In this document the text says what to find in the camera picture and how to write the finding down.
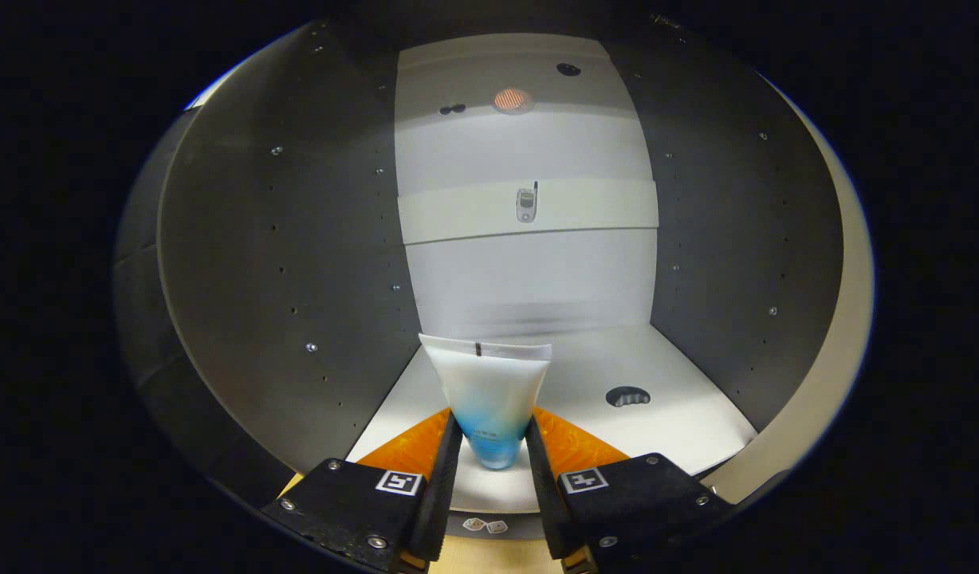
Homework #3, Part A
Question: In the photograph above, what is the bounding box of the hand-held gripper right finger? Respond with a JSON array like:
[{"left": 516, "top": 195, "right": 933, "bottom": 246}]
[{"left": 524, "top": 407, "right": 733, "bottom": 574}]

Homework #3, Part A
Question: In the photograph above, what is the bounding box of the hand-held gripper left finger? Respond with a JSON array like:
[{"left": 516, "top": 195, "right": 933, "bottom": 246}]
[{"left": 260, "top": 407, "right": 465, "bottom": 574}]

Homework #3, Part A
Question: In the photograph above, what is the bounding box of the white and blue tube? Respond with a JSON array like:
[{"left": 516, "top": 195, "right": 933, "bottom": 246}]
[{"left": 418, "top": 333, "right": 553, "bottom": 470}]

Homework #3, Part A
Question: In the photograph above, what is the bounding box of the white cabinet shelf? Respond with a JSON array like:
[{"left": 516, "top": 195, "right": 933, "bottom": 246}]
[{"left": 344, "top": 323, "right": 758, "bottom": 516}]

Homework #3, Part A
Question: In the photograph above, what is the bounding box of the dark grey cabinet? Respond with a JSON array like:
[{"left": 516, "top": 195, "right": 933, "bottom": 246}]
[{"left": 111, "top": 20, "right": 849, "bottom": 543}]

